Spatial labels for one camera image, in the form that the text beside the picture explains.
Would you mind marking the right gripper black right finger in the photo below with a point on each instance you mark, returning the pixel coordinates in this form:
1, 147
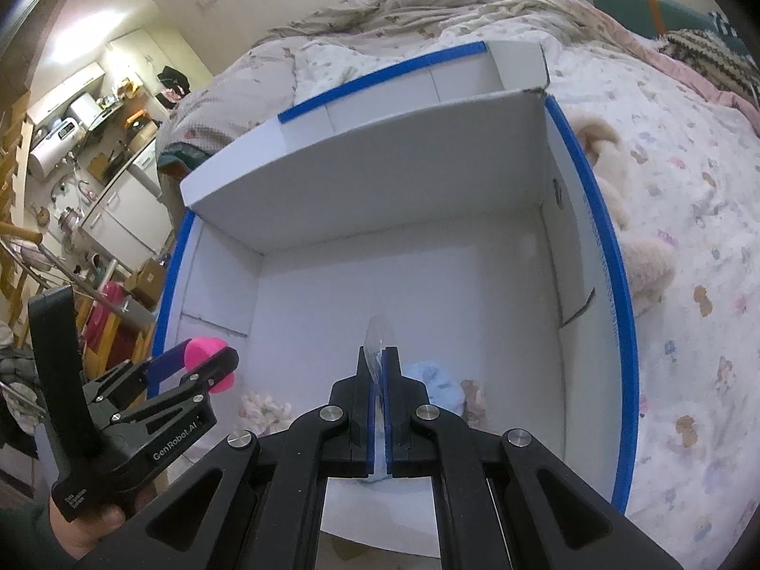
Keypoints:
426, 441

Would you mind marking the teal headboard cushion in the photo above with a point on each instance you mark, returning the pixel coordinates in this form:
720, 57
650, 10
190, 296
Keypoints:
654, 18

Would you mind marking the cream white scrunchie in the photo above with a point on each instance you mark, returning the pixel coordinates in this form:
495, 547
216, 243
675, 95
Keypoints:
262, 415

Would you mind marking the white water heater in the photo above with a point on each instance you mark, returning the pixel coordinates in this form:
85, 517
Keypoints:
53, 148

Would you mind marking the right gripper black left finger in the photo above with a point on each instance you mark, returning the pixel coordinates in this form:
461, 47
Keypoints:
279, 507

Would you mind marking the person's left hand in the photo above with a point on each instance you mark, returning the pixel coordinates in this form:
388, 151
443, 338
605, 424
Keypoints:
81, 536

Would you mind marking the blue and white cardboard box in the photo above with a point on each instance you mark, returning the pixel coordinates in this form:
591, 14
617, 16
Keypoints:
443, 206

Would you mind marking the clear plastic packet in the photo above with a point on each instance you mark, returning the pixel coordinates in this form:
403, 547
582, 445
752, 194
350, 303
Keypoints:
377, 344

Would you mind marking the grey patterned blanket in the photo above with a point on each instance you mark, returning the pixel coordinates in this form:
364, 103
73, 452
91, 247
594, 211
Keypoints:
356, 29

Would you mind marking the white kitchen cabinet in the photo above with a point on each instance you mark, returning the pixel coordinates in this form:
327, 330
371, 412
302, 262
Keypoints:
129, 222

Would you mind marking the floral white bed quilt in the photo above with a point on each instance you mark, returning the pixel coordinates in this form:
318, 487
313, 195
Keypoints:
693, 182

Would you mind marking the beige plush toy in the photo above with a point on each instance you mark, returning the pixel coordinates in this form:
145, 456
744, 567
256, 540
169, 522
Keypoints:
649, 261

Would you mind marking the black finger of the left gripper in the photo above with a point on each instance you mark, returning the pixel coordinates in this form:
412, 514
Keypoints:
129, 381
186, 394

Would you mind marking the black white striped cloth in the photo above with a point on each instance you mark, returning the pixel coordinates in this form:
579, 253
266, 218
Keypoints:
718, 54

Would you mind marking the small brown cardboard box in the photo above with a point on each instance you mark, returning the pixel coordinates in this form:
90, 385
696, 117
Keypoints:
146, 284

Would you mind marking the light blue fluffy scrunchie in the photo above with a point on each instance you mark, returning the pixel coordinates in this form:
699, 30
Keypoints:
442, 390

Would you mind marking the beige lace scrunchie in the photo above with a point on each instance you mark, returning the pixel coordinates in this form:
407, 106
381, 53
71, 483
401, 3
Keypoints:
475, 409

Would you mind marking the yellow wooden chair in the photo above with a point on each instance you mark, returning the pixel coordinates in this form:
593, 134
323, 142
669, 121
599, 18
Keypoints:
110, 324

